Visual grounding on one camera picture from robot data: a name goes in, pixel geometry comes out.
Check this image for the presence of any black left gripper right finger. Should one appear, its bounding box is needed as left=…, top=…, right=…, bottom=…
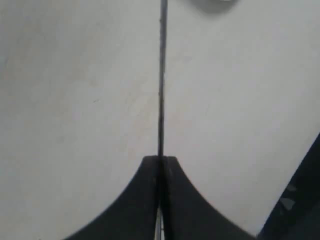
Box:
left=160, top=156, right=255, bottom=240

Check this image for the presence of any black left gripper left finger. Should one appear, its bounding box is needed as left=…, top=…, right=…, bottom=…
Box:
left=67, top=155, right=160, bottom=240

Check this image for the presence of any thin metal skewer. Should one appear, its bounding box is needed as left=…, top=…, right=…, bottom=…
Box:
left=157, top=0, right=168, bottom=157

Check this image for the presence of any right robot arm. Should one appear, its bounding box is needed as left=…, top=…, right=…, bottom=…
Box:
left=257, top=136, right=320, bottom=240

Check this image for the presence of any white rectangular plastic tray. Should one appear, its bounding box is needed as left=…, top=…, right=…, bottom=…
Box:
left=193, top=0, right=236, bottom=5

